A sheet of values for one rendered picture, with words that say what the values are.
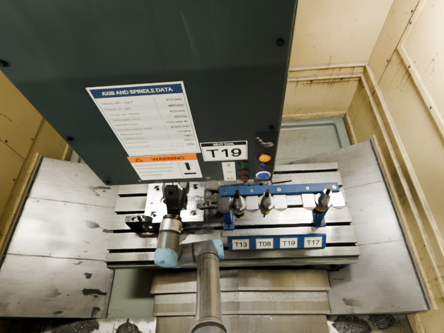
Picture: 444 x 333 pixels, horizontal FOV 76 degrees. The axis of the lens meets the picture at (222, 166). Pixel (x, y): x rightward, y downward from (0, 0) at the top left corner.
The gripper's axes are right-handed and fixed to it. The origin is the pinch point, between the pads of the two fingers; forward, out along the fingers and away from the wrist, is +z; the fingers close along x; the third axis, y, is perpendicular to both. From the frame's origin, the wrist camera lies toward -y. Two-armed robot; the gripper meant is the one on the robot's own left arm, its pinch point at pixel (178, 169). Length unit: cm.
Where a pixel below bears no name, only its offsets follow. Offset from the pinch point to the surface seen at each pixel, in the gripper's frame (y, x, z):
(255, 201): 11.2, 29.6, -7.4
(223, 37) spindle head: -69, 24, -19
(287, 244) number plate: 40, 45, -16
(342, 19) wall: -3, 73, 87
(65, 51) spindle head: -69, 2, -21
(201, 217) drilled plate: 33.7, 4.4, -6.7
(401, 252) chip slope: 49, 98, -15
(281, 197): 11.3, 40.0, -5.4
